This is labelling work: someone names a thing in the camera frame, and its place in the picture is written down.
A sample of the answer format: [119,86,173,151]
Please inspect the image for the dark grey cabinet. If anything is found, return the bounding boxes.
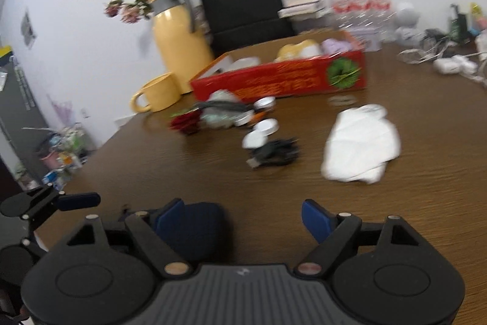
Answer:
[0,47,50,177]

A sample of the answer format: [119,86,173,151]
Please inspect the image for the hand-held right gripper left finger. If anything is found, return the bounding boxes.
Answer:
[66,198,193,278]

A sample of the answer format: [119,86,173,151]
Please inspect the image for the clear water bottle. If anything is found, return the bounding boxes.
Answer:
[328,0,352,29]
[348,0,371,30]
[367,0,393,40]

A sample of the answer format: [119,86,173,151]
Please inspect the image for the purple soft item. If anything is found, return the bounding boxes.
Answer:
[321,37,354,55]

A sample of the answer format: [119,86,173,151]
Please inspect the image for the grey green cloth bundle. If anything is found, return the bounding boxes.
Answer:
[200,91,248,129]

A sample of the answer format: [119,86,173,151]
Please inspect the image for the white cloth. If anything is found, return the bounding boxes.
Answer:
[321,104,402,184]

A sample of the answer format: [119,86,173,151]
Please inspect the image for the open white case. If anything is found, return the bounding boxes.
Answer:
[458,56,478,74]

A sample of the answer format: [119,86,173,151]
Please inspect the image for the clear plastic ring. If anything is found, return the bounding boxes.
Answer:
[329,94,358,107]

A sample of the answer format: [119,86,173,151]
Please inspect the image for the small silver tin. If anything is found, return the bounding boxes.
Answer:
[233,111,255,128]

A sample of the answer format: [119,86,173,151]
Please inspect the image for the yellow thermos jug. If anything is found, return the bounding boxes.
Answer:
[146,0,215,95]

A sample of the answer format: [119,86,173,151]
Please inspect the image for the red cardboard box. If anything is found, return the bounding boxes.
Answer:
[189,30,368,103]

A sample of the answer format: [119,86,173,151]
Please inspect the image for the white round lid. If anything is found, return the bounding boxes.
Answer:
[253,118,279,135]

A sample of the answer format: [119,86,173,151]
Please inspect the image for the dark blue pouch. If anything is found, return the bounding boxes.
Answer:
[179,201,231,262]

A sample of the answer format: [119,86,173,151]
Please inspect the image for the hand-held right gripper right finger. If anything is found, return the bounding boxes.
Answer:
[293,198,421,278]

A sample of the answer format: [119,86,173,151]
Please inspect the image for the colourful packet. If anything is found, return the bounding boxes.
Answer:
[470,2,487,40]

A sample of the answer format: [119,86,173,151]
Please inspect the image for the white robot toy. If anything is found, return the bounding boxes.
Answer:
[394,1,421,44]

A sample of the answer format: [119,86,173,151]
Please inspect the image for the white cable bundle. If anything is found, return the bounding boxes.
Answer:
[398,39,451,64]

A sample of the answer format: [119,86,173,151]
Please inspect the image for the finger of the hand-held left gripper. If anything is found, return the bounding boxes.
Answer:
[23,185,101,231]

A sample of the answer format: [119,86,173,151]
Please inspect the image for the flat white box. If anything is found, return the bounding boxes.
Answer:
[278,3,326,19]

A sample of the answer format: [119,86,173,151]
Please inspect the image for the yellow mug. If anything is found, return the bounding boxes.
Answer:
[130,73,182,113]

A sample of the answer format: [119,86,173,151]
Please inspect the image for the black cable bundle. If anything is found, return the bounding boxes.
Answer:
[247,138,301,170]

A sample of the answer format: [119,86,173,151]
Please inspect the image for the purple lavender decoration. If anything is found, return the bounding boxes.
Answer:
[47,94,73,128]

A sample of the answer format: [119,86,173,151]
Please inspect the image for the green bottle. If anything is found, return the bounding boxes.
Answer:
[447,4,470,44]

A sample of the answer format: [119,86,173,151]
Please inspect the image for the wall poster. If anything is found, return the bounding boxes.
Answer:
[20,7,37,51]

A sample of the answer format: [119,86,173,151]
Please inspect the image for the white item in box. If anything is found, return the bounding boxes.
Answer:
[228,57,263,74]

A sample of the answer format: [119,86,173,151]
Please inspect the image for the yellow plush toy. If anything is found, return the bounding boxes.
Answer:
[275,39,322,62]

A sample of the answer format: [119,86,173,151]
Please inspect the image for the black charger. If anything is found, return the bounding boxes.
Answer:
[424,29,450,44]

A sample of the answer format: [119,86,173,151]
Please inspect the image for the white round caps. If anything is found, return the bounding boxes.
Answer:
[242,131,272,150]

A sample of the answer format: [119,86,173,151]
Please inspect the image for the grey tin box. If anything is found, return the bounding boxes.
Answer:
[348,27,383,52]

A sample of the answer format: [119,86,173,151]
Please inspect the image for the red rose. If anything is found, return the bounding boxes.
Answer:
[169,111,202,135]

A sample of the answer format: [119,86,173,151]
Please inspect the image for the cluttered storage shelf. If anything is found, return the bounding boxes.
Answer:
[23,123,96,192]

